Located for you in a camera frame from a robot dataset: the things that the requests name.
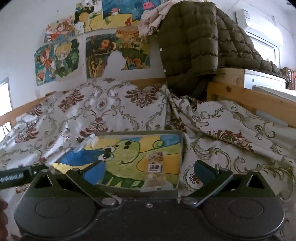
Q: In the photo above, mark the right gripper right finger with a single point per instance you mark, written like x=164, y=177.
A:
x=213, y=182

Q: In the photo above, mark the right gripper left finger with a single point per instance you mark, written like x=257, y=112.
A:
x=86, y=180

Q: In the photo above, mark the clear nut bar packet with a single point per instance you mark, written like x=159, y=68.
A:
x=156, y=176

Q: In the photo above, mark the grey tray with frog picture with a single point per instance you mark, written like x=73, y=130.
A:
x=124, y=156

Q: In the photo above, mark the floral satin bedspread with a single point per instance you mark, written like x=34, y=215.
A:
x=220, y=133

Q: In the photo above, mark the anime characters poster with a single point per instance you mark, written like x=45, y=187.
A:
x=59, y=59

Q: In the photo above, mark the sunflower painting poster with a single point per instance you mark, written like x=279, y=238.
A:
x=121, y=50

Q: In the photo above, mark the red box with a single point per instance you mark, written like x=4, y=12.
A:
x=290, y=75

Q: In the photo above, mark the olive quilted jacket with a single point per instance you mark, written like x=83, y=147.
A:
x=196, y=39

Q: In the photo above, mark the yellow blue cartoon poster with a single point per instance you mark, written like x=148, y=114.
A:
x=110, y=14

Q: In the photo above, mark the white air conditioner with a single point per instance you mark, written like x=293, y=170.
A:
x=259, y=26

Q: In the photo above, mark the pink crumpled cloth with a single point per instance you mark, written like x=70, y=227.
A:
x=151, y=19

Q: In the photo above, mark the wooden bed frame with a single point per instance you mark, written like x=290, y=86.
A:
x=228, y=84

